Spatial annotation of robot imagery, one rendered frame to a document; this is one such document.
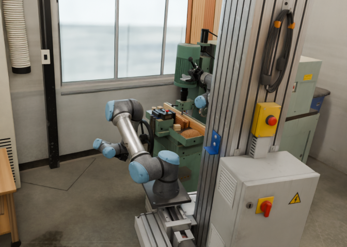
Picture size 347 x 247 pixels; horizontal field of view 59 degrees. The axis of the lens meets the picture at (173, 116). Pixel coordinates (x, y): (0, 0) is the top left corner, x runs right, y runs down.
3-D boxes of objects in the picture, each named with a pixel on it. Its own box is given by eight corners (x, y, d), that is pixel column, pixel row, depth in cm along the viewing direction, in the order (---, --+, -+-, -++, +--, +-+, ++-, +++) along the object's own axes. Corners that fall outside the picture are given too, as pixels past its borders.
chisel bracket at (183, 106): (174, 110, 245) (175, 99, 242) (188, 108, 253) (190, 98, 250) (179, 113, 240) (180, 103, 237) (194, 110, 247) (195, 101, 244)
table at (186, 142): (135, 118, 260) (135, 111, 257) (166, 113, 276) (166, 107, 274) (174, 149, 214) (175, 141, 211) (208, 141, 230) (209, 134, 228)
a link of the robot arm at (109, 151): (121, 146, 205) (114, 140, 213) (105, 149, 199) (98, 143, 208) (121, 157, 207) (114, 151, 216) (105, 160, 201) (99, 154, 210)
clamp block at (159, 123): (148, 125, 241) (149, 114, 238) (163, 122, 248) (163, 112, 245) (158, 133, 230) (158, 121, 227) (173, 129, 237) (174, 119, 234)
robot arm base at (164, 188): (183, 196, 168) (185, 181, 164) (156, 200, 163) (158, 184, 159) (174, 181, 181) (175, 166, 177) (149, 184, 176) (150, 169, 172)
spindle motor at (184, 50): (169, 83, 240) (172, 42, 228) (187, 81, 249) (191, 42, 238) (182, 89, 226) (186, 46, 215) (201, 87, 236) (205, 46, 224)
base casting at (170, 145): (148, 134, 264) (149, 124, 260) (201, 124, 294) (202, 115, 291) (177, 157, 229) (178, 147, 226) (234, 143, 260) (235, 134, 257)
